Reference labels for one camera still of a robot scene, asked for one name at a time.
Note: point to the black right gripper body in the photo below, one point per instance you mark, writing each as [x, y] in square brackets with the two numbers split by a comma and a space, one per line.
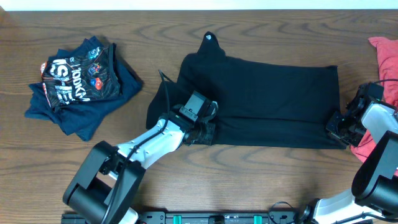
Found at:
[347, 129]

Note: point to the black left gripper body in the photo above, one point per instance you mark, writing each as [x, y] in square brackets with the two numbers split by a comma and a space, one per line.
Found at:
[203, 135]

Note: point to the plain black t-shirt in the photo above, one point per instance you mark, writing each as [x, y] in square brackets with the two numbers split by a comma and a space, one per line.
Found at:
[260, 104]

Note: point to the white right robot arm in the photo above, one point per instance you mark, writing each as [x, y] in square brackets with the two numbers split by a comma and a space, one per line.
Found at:
[373, 194]

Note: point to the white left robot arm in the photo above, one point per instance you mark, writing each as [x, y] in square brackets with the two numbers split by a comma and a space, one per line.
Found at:
[105, 184]

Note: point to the red cloth garment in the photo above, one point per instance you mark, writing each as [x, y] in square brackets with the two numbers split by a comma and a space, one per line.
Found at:
[387, 62]

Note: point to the folded navy blue shirt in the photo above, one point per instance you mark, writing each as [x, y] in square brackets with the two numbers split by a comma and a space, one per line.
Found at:
[83, 119]

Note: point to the black graphic print shirt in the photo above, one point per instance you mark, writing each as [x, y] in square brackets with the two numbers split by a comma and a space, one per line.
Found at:
[88, 76]

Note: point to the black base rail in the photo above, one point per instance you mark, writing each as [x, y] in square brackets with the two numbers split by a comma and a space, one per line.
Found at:
[276, 214]

